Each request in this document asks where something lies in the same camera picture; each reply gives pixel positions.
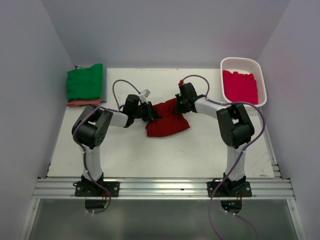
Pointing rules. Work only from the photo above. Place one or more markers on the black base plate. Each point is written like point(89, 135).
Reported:
point(89, 189)
point(229, 189)

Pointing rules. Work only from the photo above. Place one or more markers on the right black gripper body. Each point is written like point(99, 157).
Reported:
point(180, 107)

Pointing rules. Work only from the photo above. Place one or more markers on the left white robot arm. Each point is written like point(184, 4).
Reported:
point(89, 132)

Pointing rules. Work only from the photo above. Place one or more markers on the pink folded t-shirt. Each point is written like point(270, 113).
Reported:
point(83, 102)

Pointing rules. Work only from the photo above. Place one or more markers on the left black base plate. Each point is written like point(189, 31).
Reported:
point(89, 189)

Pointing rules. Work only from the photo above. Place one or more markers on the aluminium mounting rail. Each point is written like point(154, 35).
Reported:
point(166, 188)

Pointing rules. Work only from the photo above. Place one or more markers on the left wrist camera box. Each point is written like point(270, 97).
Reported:
point(144, 95)

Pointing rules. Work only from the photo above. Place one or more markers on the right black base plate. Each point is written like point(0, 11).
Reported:
point(229, 189)

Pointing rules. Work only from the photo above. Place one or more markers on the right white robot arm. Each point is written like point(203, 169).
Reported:
point(236, 131)

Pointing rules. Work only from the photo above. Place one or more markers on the dark red t-shirt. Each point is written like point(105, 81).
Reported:
point(170, 123)

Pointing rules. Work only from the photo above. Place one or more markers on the white plastic basket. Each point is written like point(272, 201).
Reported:
point(245, 66)

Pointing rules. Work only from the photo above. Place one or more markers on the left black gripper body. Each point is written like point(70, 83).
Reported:
point(144, 111)

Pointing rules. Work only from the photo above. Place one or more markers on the grey-blue folded t-shirt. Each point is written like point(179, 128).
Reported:
point(104, 85)

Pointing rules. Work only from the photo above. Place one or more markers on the green folded t-shirt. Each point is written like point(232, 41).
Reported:
point(85, 83)

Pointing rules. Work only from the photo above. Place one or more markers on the magenta t-shirt in basket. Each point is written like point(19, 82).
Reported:
point(240, 87)

